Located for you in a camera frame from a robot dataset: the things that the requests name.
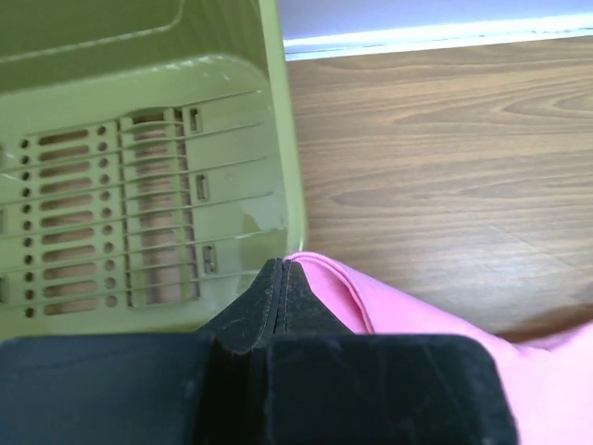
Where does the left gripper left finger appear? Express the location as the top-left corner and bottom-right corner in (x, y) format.
(1, 260), (283, 444)

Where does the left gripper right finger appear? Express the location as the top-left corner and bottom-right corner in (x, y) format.
(252, 261), (518, 444)

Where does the pink t shirt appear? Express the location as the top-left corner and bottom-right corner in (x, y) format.
(290, 252), (592, 444)

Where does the green plastic basket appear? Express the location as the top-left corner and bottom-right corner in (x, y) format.
(1, 0), (307, 339)

